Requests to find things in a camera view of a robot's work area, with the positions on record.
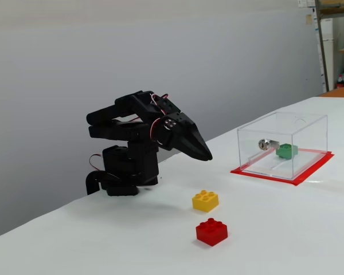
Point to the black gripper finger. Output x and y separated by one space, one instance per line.
200 146
187 147

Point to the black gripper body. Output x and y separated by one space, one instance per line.
184 128

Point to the green lego brick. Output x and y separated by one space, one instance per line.
286 151

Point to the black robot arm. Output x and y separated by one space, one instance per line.
117 131

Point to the yellow lego brick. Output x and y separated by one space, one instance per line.
205 202

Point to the red lego brick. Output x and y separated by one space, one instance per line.
211 233

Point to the transparent plastic box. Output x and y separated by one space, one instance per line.
309 129

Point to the silver cam lock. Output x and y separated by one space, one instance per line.
263 144

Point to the black table clamp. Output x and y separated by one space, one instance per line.
90 183

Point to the red tape square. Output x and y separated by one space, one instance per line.
315 167

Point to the orange table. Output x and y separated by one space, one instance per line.
341 92

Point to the cola bottle with red label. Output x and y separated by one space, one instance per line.
340 82

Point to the small paper tag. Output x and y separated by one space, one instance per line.
308 19

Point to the striped paper label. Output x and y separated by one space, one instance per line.
305 3

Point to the grey metal shelf post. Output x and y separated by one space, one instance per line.
321 43

